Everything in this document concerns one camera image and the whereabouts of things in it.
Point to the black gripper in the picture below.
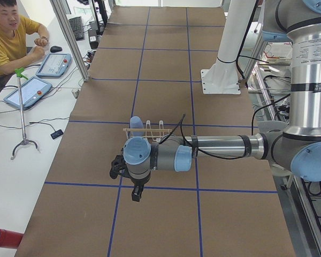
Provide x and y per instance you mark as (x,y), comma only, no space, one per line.
(139,182)

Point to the light blue plastic cup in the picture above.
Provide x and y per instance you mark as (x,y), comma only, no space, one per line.
(136,123)

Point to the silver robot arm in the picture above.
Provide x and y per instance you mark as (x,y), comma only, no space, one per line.
(298,22)

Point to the small black phone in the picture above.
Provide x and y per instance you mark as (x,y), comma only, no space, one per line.
(56,134)

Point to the red cylinder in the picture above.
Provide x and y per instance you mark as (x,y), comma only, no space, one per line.
(10,239)

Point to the near blue teach pendant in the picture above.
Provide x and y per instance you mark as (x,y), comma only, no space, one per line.
(32,91)

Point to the blue teach pendant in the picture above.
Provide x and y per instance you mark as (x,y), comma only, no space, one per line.
(32,91)
(54,65)

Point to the far blue teach pendant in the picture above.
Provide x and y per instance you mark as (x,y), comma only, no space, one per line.
(54,65)

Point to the black computer mouse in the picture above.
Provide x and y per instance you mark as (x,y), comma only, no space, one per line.
(55,49)

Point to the metal reacher grabber tool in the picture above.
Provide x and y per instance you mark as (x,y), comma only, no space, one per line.
(25,141)

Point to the black keyboard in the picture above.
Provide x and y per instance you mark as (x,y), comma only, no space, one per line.
(77,27)

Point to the man in yellow shirt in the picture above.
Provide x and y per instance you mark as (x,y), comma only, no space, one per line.
(13,31)

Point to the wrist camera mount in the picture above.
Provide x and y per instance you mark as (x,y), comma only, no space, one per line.
(118,167)

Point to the white wire cup holder rack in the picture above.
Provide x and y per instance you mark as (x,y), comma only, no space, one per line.
(154,134)

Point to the aluminium frame cage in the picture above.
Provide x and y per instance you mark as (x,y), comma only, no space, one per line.
(69,37)

